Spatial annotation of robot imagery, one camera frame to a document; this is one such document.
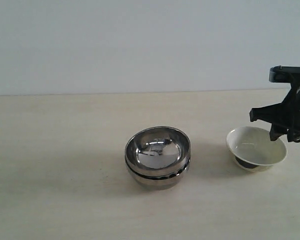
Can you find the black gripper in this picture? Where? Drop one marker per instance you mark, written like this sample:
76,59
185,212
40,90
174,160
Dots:
273,113

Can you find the white ceramic bowl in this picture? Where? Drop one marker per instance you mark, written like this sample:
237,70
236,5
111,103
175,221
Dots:
253,151

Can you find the dimpled steel bowl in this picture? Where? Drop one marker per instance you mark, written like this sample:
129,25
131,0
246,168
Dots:
157,151

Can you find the smooth steel bowl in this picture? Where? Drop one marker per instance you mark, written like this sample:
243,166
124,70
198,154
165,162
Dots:
157,183

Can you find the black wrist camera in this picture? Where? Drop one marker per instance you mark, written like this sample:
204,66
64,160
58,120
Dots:
284,74

